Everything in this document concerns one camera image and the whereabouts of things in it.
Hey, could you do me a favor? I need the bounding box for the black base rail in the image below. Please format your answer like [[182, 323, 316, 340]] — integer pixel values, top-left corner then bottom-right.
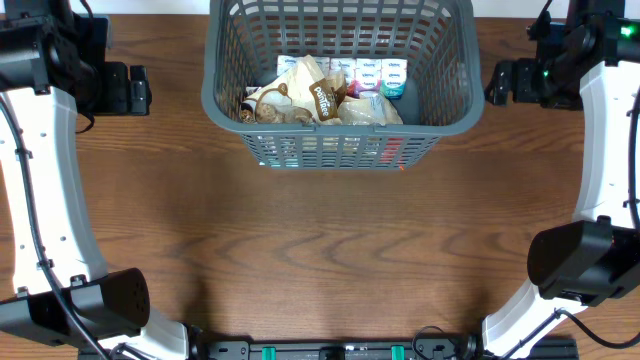
[[77, 337, 581, 360]]

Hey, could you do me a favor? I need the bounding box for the beige paper pouch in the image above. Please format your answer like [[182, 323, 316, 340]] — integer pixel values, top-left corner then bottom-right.
[[338, 94, 404, 126]]

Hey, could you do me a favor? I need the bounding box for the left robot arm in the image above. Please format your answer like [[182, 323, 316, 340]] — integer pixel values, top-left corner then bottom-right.
[[1, 0, 191, 359]]

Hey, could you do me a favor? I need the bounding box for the multicolour tissue pack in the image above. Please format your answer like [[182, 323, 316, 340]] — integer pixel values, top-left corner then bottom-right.
[[276, 54, 409, 100]]

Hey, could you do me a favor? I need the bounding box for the beige brown snack bag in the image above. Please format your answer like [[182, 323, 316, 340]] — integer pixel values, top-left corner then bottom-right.
[[239, 55, 342, 126]]

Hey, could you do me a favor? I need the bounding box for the orange spaghetti packet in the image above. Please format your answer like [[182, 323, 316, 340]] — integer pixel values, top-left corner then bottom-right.
[[376, 138, 405, 170]]

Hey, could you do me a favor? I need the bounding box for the grey plastic basket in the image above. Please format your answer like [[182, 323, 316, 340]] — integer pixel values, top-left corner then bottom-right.
[[201, 0, 484, 169]]

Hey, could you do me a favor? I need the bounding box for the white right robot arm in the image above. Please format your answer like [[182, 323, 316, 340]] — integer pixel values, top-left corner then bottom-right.
[[458, 0, 639, 359]]

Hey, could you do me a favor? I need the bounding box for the teal snack packet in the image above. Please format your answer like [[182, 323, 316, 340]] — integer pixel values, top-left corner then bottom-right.
[[258, 146, 300, 169]]

